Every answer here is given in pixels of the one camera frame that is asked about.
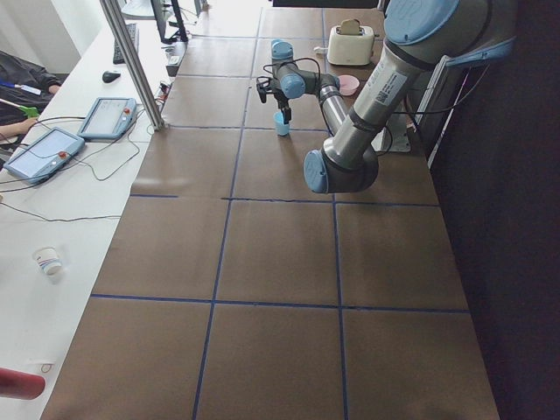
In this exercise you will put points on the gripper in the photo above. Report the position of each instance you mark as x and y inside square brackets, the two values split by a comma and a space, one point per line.
[283, 101]

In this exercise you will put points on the aluminium frame post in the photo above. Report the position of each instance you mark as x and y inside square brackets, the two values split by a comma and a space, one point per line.
[117, 25]

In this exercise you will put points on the cream toaster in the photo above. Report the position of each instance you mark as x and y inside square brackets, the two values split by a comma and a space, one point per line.
[350, 50]

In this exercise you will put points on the white camera post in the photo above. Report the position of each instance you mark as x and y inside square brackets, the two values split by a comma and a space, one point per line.
[394, 137]

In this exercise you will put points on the light blue cup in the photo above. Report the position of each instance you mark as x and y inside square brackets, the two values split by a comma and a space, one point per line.
[282, 128]

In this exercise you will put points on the far teach pendant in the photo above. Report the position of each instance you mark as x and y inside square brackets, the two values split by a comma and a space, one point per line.
[108, 119]

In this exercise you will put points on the teach pendant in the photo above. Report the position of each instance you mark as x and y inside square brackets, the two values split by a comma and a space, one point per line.
[45, 156]
[108, 119]

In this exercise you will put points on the pink bowl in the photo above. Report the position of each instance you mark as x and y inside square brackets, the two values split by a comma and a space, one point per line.
[348, 84]

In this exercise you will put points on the paper cup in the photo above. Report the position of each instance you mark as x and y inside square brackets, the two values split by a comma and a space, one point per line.
[48, 260]

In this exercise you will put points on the red cylinder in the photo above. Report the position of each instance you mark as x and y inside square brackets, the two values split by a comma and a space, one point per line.
[20, 385]

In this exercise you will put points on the black monitor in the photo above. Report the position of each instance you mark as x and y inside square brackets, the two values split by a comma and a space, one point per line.
[163, 11]

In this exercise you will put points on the near teach pendant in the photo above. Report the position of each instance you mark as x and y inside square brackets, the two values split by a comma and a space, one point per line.
[45, 156]

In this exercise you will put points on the black computer mouse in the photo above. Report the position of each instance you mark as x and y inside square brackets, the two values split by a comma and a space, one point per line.
[110, 76]

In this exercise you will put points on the seated person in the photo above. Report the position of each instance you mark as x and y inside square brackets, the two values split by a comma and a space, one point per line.
[26, 84]

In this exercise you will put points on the bread slice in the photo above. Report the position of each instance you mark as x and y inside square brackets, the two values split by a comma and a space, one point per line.
[350, 27]

